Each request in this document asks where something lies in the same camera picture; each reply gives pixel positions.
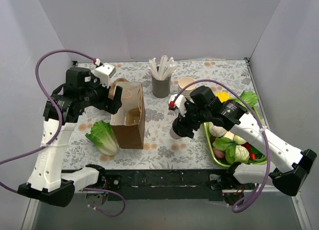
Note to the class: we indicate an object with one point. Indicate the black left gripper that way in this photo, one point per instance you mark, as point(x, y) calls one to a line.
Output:
point(112, 100)

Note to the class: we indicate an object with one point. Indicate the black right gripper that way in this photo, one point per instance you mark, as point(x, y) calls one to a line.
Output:
point(183, 125)

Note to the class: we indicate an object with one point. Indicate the brown pulp cup carrier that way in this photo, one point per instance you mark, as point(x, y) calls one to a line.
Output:
point(133, 117)

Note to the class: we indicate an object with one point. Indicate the brown paper bag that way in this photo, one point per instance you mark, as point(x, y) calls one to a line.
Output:
point(129, 137)

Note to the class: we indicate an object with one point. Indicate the white paper coffee cup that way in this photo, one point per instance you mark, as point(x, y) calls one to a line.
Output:
point(175, 133)

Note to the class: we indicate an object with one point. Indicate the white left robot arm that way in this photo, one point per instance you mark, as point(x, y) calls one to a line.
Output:
point(46, 183)

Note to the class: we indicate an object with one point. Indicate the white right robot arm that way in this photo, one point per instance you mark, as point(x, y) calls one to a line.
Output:
point(287, 166)

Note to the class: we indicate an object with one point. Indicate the yellow napa cabbage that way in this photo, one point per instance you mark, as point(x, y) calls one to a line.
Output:
point(223, 96)

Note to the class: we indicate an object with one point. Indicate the green white napa cabbage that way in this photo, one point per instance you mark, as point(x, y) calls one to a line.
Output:
point(216, 131)

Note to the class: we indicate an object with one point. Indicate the stack of paper cups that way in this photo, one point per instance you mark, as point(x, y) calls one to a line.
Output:
point(184, 82)

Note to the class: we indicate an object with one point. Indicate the grey straw holder cup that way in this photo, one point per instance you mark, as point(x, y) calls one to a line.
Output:
point(161, 88)

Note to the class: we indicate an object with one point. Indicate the green leafy vegetable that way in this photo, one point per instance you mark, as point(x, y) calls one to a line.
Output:
point(229, 148)

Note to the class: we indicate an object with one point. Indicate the white radish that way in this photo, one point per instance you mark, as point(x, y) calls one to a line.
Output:
point(238, 140)

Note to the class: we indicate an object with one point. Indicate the green vegetable tray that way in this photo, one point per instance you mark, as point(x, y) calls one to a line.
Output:
point(211, 152)

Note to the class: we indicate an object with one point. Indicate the floral table mat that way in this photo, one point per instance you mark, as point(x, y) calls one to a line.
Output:
point(160, 151)

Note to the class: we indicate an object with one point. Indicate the purple red onion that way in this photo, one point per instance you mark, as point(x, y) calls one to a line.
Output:
point(218, 153)

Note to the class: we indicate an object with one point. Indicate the white wrapped straw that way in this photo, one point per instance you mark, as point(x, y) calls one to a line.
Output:
point(162, 66)
point(168, 68)
point(153, 68)

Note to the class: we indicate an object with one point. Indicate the small white green cabbage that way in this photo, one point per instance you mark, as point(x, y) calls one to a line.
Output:
point(239, 154)

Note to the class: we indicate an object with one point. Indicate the red chili pepper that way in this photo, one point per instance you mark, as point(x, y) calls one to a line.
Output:
point(251, 154)

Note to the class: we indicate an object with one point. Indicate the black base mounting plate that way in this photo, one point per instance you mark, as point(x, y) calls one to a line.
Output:
point(169, 184)

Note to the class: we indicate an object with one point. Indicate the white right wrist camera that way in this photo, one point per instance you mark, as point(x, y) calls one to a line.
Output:
point(178, 103)

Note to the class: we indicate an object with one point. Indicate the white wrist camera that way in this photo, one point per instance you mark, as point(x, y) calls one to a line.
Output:
point(104, 72)
point(178, 103)

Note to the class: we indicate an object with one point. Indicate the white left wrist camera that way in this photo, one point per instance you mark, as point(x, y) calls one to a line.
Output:
point(104, 72)

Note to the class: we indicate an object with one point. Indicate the aluminium frame rail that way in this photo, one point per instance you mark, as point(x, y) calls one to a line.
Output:
point(92, 211)

